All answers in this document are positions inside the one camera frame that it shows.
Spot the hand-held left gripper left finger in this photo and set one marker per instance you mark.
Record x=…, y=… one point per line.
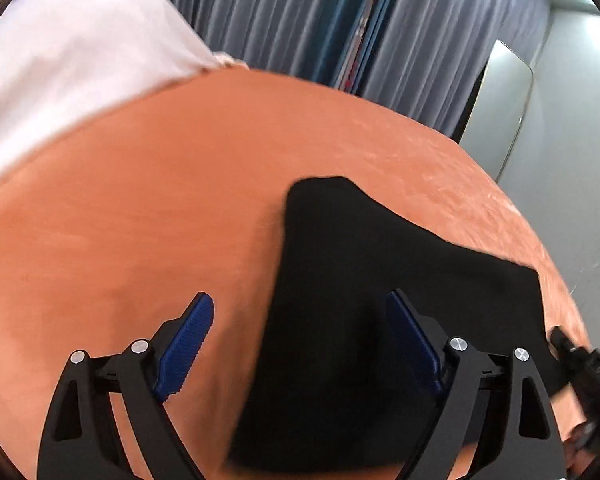
x=190, y=342

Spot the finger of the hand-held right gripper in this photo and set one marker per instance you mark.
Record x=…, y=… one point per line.
x=564, y=339

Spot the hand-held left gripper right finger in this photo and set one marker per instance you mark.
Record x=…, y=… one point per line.
x=414, y=342

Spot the black pants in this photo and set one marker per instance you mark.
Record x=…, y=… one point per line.
x=340, y=280

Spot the white pillow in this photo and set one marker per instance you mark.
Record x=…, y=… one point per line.
x=70, y=70

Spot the grey curtain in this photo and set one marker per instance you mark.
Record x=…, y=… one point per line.
x=445, y=40
x=260, y=15

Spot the standing wall mirror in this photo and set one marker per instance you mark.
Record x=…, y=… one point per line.
x=500, y=110

